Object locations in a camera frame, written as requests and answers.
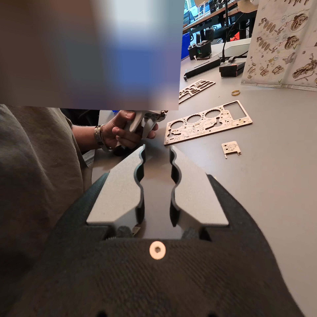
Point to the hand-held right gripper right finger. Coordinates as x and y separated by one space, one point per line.
198 200

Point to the blue plastic bin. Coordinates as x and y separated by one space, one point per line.
185 47

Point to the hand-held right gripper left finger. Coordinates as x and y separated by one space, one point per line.
116 198

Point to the long wooden puzzle sheet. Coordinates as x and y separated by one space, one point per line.
210 84

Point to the black battery charger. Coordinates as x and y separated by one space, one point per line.
200 49

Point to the grey flat base plate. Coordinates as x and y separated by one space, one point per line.
237 47

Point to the black flat bar device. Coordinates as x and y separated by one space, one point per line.
205 65

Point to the person's left forearm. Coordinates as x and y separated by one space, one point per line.
84 138

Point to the grey desk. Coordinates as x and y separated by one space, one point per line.
272 185

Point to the printed instruction booklet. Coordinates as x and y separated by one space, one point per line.
272 62

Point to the large wooden puzzle sheet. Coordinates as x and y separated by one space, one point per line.
178 140

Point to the black box red label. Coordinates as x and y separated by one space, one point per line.
230 70

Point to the background wooden table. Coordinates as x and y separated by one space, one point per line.
210 18

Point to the person's left hand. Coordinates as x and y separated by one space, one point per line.
116 138

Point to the small wooden sheet fragment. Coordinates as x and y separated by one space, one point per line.
236 145

